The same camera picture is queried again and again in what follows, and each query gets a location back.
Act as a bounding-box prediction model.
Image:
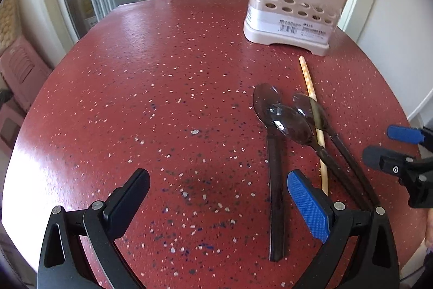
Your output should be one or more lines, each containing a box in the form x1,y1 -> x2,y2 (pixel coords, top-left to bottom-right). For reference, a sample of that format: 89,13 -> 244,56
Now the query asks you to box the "orange dotted bamboo chopstick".
299,56 -> 329,195

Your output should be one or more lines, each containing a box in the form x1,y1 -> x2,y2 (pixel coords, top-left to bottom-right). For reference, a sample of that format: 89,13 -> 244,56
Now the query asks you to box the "dark brown plastic spoon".
253,83 -> 286,262

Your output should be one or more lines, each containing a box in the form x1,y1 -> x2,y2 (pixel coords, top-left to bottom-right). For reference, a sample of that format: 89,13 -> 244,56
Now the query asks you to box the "person's right hand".
424,208 -> 433,249

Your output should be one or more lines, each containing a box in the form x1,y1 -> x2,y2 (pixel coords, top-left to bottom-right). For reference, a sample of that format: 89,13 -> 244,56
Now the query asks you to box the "beige plastic utensil holder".
244,0 -> 347,56

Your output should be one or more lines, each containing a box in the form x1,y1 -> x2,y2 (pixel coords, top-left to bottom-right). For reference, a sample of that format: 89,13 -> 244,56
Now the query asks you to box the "pink plastic stool stack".
0,34 -> 54,154

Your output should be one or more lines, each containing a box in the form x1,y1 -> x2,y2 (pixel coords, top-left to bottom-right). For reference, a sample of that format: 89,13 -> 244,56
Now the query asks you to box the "bag of yellow balls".
0,0 -> 21,53

